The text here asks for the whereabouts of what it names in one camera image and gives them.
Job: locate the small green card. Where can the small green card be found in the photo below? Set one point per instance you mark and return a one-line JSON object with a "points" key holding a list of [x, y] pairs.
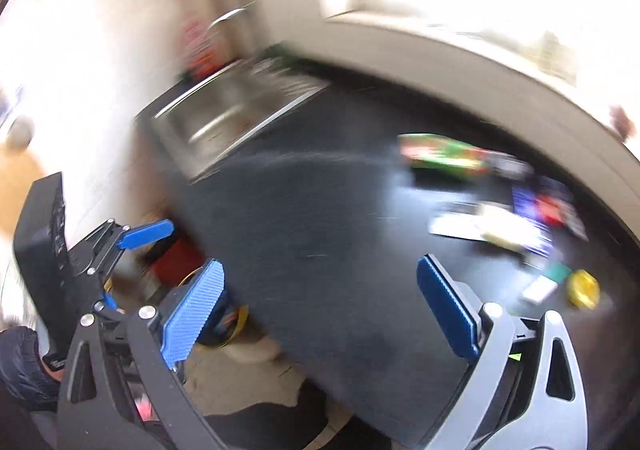
{"points": [[557, 272]]}

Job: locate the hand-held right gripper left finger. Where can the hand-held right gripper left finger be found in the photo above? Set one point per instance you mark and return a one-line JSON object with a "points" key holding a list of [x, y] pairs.
{"points": [[192, 315]]}

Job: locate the person's left forearm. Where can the person's left forearm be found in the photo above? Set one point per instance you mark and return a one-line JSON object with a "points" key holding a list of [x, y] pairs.
{"points": [[22, 365]]}

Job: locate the chrome faucet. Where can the chrome faucet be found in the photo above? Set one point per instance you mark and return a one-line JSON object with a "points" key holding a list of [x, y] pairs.
{"points": [[227, 16]]}

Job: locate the dark blue packet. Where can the dark blue packet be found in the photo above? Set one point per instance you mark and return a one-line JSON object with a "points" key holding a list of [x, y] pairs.
{"points": [[545, 207]]}

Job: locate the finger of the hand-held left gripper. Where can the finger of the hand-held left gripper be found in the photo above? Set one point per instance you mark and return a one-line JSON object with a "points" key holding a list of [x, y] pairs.
{"points": [[150, 231], [109, 302]]}

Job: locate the white flat paper wrapper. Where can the white flat paper wrapper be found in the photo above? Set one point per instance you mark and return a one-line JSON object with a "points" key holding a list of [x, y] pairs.
{"points": [[480, 225]]}

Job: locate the green and white small box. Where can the green and white small box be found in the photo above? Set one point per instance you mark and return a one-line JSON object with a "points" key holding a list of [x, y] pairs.
{"points": [[540, 289]]}

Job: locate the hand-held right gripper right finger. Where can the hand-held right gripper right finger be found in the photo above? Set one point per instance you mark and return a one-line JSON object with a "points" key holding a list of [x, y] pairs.
{"points": [[447, 312]]}

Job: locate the steel kitchen sink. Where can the steel kitchen sink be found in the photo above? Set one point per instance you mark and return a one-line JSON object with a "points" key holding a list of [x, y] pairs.
{"points": [[220, 110]]}

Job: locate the yellow round lid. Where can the yellow round lid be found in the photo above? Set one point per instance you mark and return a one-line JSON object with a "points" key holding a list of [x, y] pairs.
{"points": [[584, 287]]}

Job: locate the dark cloth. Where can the dark cloth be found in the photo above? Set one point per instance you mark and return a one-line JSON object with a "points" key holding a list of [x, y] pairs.
{"points": [[285, 417]]}

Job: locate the green snack packet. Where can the green snack packet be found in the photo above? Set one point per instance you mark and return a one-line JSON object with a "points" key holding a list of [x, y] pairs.
{"points": [[440, 153]]}

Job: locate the red dish soap bottle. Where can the red dish soap bottle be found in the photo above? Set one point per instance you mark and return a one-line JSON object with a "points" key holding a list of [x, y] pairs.
{"points": [[200, 48]]}

